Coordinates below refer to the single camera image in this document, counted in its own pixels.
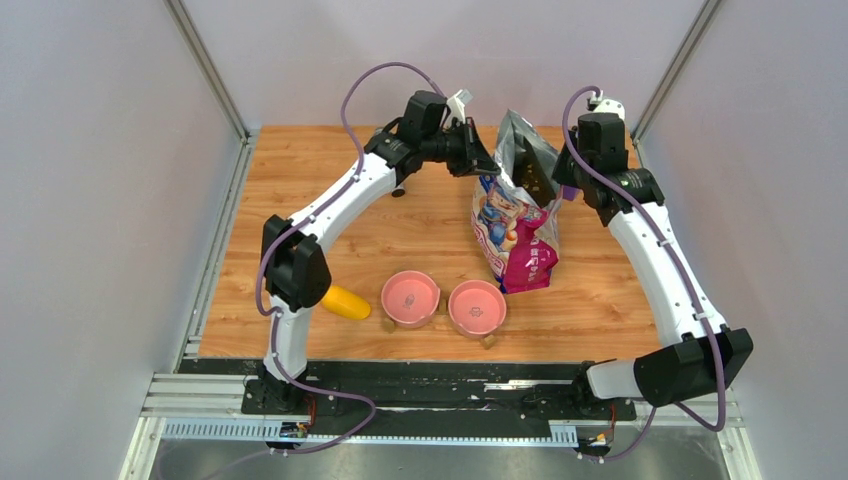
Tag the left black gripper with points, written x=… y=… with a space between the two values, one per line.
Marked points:
x=471 y=156

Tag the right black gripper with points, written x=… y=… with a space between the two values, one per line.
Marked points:
x=560 y=174

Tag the pink blue pet food bag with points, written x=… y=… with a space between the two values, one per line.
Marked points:
x=514 y=213

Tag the yellow plastic scoop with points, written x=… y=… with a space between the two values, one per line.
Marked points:
x=345 y=303

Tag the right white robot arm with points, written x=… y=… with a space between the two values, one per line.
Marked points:
x=699 y=354

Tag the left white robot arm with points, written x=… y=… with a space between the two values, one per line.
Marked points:
x=293 y=273

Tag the right pink pet bowl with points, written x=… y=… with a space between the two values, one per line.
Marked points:
x=477 y=309

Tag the pink pet bowl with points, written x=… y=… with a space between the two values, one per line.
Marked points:
x=409 y=299
x=477 y=309

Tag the left pink pet bowl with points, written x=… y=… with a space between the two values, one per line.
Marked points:
x=409 y=299

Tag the purple box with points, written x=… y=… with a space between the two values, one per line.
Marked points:
x=569 y=193

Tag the grey metal cylinder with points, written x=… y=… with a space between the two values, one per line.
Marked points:
x=398 y=191

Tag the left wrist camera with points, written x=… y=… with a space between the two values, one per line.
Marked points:
x=456 y=108

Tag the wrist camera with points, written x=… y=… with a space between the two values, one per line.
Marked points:
x=456 y=108
x=596 y=104

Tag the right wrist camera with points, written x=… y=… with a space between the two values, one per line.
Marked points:
x=596 y=104

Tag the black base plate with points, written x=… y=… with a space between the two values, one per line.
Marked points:
x=418 y=399

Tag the aluminium rail frame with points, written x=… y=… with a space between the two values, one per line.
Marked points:
x=209 y=407

